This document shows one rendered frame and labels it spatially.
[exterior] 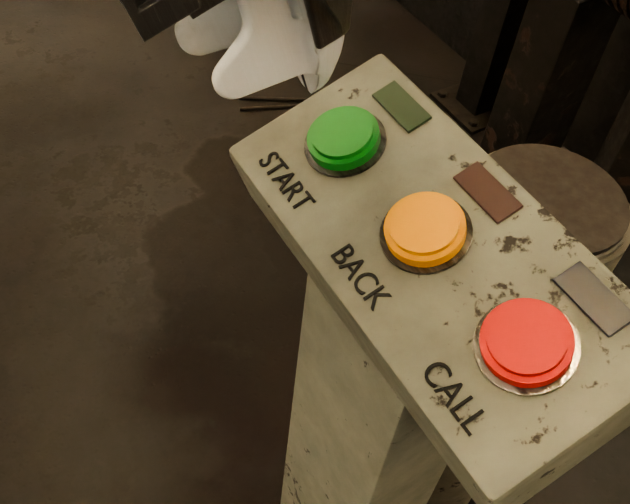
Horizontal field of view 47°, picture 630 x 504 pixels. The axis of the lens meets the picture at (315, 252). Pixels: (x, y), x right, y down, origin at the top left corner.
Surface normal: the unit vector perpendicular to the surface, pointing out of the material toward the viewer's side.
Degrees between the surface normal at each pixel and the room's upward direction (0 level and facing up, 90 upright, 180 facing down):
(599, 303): 20
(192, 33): 88
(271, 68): 93
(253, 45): 93
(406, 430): 90
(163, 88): 1
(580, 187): 0
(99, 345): 0
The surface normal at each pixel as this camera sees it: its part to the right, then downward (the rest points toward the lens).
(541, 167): 0.08, -0.65
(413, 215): -0.22, -0.49
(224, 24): 0.44, 0.69
